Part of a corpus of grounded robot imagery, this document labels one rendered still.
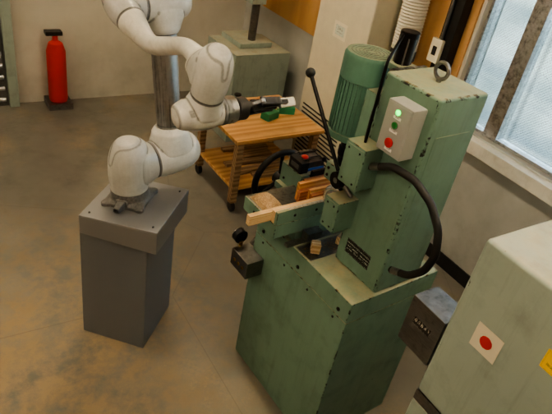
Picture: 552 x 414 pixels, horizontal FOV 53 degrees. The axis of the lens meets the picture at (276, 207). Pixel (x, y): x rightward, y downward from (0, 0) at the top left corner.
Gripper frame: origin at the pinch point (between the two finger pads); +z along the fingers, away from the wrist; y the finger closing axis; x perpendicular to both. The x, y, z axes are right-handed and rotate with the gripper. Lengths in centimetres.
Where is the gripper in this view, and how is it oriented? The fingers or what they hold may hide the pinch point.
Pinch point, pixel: (286, 102)
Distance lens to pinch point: 191.5
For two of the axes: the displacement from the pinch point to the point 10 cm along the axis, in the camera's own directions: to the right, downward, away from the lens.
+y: 5.0, -1.9, -8.4
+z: 8.2, -2.1, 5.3
